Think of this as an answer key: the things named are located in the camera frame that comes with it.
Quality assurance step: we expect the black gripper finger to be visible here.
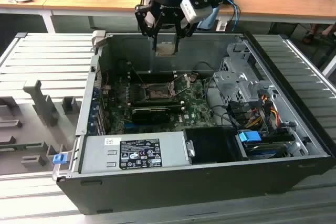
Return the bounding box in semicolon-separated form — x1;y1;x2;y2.
173;11;197;52
134;5;165;51

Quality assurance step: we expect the silver square CPU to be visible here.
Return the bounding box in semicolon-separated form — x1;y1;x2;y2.
155;42;176;57

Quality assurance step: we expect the metal socket cover frame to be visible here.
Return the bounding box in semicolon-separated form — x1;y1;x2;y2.
170;73;194;97

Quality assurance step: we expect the CPU socket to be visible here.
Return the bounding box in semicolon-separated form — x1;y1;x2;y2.
141;82;175;103

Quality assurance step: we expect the blue expansion slot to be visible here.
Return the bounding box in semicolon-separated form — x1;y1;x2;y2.
123;121;148;130

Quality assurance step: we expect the white power socket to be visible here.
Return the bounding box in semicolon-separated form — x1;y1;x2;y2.
215;20;228;32

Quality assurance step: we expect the black RAM slots bank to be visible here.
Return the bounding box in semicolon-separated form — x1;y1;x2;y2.
132;100;183;111
136;71;176;83

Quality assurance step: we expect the silver metal drive cage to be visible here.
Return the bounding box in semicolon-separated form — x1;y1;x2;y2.
212;42;275;109

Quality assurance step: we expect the green motherboard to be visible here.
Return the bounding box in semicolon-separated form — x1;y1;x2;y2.
104;73;218;135

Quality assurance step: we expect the black graphics card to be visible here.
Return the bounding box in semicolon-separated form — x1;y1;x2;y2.
130;107;171;125

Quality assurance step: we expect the blue disk carrier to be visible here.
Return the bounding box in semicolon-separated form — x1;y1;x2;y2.
238;131;261;143

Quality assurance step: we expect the person's sandalled foot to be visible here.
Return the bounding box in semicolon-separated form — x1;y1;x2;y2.
301;23;336;45

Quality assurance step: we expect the black rating label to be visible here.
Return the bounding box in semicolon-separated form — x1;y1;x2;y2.
119;137;163;170

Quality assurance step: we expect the grey power supply unit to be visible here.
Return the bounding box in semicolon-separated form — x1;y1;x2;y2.
80;131;191;174

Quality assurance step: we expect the hard disk drive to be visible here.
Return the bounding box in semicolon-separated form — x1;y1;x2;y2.
243;141;292;159

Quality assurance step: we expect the grey parts rack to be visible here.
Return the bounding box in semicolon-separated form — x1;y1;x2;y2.
0;79;82;176

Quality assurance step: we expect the white table leg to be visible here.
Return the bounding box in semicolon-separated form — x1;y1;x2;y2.
321;50;336;77

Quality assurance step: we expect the blue plastic latch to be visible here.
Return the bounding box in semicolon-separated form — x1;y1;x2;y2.
52;154;66;165

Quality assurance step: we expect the black open PC case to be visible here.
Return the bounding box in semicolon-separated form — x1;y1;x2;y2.
52;31;336;216

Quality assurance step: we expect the green RAM stick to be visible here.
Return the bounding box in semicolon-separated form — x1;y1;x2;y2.
0;142;43;151

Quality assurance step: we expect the small grey wrist camera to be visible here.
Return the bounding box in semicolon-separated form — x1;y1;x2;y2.
145;11;158;28

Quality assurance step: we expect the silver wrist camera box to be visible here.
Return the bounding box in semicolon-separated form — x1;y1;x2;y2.
180;0;214;24

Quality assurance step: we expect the grey case latch handle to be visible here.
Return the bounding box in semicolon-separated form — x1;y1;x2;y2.
91;30;106;50

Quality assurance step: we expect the blue cable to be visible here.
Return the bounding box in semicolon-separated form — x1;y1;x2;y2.
223;0;242;35

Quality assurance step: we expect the thin red wire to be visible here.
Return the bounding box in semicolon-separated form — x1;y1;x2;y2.
102;70;113;90

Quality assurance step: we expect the black internal cable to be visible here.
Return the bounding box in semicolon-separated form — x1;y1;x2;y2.
204;77;237;127

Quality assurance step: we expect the yellow orange wire bundle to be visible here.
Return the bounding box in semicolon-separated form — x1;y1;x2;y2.
246;98;281;130

